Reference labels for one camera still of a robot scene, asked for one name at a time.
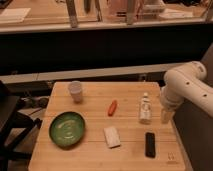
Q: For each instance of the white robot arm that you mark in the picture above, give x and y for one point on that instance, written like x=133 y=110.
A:
x=185 y=82

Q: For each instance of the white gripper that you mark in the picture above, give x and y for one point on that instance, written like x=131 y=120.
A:
x=166 y=115

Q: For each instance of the green ceramic bowl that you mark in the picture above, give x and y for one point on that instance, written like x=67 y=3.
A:
x=67 y=129

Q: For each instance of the grey chair right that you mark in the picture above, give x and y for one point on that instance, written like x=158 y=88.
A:
x=195 y=128

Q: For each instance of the white squeeze tube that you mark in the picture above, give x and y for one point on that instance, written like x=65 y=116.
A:
x=145 y=109

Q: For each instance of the black stand left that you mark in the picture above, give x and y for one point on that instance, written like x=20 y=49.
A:
x=10 y=118

